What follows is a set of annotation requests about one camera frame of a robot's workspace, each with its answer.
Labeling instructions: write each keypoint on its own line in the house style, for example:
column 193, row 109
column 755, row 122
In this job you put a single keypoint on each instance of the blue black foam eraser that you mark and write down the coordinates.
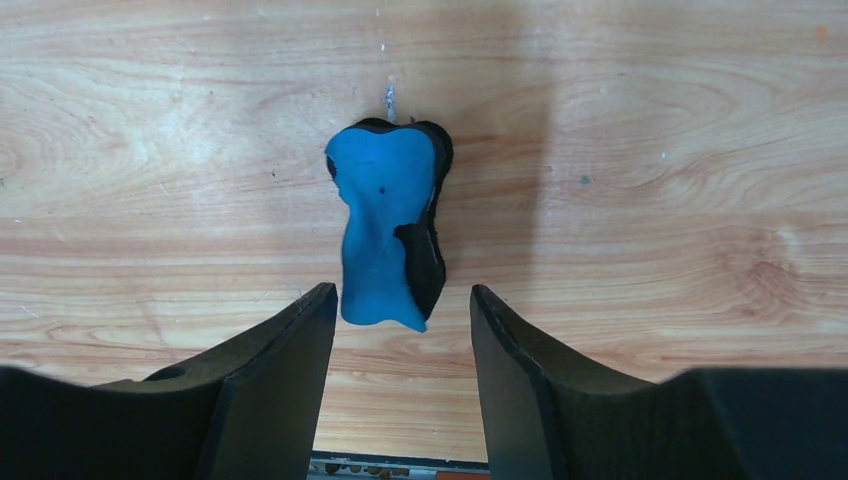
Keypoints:
column 390, row 177

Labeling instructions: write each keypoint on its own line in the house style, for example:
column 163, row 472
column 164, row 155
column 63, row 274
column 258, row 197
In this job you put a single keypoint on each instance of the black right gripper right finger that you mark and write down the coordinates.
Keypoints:
column 550, row 412

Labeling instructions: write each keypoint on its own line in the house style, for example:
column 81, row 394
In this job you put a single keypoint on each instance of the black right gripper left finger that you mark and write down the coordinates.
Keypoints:
column 246, row 408

